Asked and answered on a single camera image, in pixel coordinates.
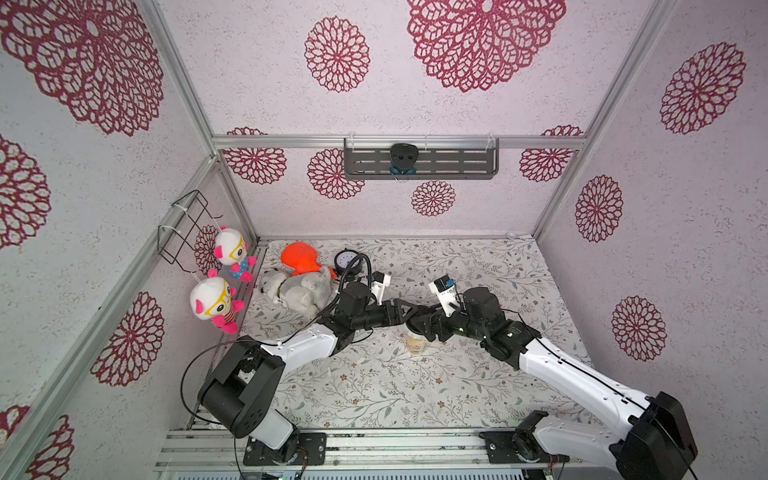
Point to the black camera on shelf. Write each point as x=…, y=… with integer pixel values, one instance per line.
x=403, y=158

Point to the plush doll blue dress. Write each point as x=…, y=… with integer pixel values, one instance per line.
x=232, y=251

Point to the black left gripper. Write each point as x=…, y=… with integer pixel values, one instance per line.
x=391, y=311

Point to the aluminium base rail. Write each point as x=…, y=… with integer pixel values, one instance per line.
x=203, y=448

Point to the plush doll striped dress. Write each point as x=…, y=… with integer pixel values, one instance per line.
x=213, y=299

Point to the floral paper milk tea cup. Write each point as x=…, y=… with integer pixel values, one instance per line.
x=415, y=345

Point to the grey wall shelf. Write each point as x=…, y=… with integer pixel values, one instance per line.
x=373, y=163

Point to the black wire basket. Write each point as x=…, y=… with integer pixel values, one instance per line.
x=189, y=243

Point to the white plush dog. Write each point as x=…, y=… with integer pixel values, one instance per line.
x=305, y=294

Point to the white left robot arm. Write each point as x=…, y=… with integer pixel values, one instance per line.
x=240, y=390

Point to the orange plastic toy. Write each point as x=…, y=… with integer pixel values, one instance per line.
x=301, y=258

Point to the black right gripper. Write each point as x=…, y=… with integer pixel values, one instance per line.
x=438, y=318

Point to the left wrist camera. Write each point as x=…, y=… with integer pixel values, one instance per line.
x=379, y=282

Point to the black alarm clock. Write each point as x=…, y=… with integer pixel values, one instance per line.
x=347, y=262

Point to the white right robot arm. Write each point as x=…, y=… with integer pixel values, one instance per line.
x=639, y=436

